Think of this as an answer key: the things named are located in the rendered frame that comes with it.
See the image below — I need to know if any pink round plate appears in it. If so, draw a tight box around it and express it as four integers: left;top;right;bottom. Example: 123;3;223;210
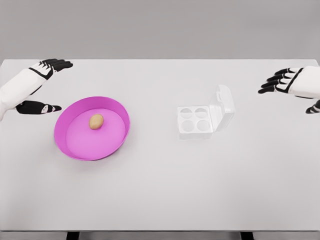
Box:
53;95;131;162

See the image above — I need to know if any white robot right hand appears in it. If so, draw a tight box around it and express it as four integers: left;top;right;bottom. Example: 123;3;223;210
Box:
257;65;320;115

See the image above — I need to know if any brown egg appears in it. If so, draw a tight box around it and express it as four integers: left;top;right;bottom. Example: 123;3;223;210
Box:
88;113;104;131

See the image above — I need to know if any clear plastic egg box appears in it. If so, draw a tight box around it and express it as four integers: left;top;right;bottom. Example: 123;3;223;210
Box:
177;84;237;141

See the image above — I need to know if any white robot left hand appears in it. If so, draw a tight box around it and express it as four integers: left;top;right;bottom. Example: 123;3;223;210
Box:
0;58;74;121

